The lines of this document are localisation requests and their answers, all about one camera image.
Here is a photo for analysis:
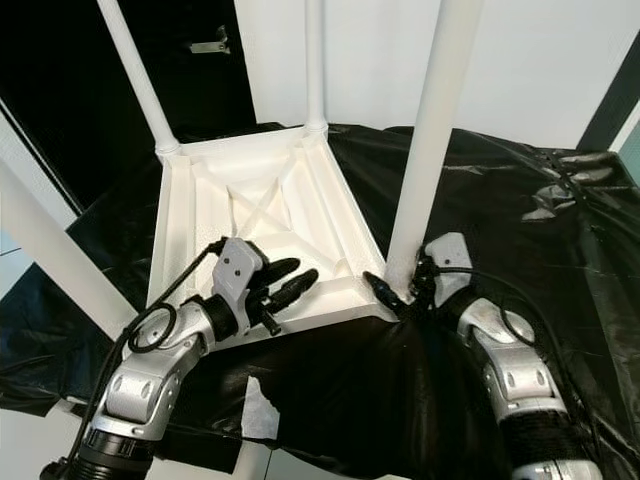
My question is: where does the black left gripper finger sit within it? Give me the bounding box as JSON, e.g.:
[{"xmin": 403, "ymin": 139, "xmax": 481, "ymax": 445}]
[
  {"xmin": 263, "ymin": 270, "xmax": 321, "ymax": 310},
  {"xmin": 260, "ymin": 257, "xmax": 303, "ymax": 289}
]

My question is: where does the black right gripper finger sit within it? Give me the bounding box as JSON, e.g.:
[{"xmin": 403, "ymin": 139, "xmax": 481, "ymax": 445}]
[{"xmin": 362, "ymin": 272, "xmax": 410, "ymax": 314}]

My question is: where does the black table cloth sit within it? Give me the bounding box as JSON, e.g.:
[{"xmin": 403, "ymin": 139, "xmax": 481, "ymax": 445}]
[{"xmin": 0, "ymin": 122, "xmax": 640, "ymax": 479}]

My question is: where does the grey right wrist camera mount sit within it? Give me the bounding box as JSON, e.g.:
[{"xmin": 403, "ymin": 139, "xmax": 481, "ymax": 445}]
[{"xmin": 425, "ymin": 232, "xmax": 474, "ymax": 299}]

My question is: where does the white table pedestal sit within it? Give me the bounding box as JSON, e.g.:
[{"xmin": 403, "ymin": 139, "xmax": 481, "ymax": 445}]
[{"xmin": 230, "ymin": 440, "xmax": 266, "ymax": 480}]

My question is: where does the black door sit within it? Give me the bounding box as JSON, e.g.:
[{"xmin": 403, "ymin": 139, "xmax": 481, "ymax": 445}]
[{"xmin": 0, "ymin": 0, "xmax": 258, "ymax": 211}]

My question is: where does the silver door handle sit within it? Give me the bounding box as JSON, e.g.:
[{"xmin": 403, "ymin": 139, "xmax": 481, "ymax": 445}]
[{"xmin": 190, "ymin": 25, "xmax": 231, "ymax": 54}]

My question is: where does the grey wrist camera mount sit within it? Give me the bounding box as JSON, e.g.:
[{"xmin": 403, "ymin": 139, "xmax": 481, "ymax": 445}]
[
  {"xmin": 210, "ymin": 238, "xmax": 269, "ymax": 336},
  {"xmin": 425, "ymin": 232, "xmax": 474, "ymax": 299}
]

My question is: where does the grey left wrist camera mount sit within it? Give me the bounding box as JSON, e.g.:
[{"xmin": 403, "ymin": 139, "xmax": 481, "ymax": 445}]
[{"xmin": 210, "ymin": 238, "xmax": 269, "ymax": 336}]

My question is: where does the dark grey frame post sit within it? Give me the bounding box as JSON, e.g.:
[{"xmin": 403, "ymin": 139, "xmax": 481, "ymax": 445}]
[{"xmin": 575, "ymin": 60, "xmax": 640, "ymax": 151}]

